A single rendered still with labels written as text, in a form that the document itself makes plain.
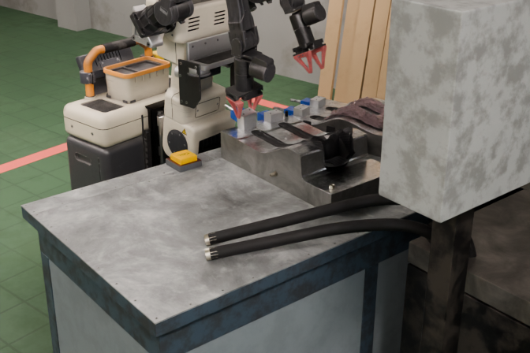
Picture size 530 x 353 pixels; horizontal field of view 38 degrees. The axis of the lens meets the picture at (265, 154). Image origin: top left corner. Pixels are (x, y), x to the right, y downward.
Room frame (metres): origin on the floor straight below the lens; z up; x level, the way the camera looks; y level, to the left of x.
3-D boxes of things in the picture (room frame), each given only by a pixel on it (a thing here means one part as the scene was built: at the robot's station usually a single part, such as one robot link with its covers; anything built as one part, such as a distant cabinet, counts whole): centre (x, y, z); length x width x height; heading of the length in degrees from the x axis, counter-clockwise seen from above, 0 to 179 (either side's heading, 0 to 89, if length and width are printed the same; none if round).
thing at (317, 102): (2.58, -0.15, 0.85); 0.13 x 0.05 x 0.05; 56
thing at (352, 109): (2.39, -0.34, 0.90); 0.26 x 0.18 x 0.08; 56
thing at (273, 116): (2.35, 0.00, 0.89); 0.13 x 0.05 x 0.05; 38
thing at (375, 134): (2.39, -0.34, 0.85); 0.50 x 0.26 x 0.11; 56
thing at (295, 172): (2.10, -0.12, 0.87); 0.50 x 0.26 x 0.14; 39
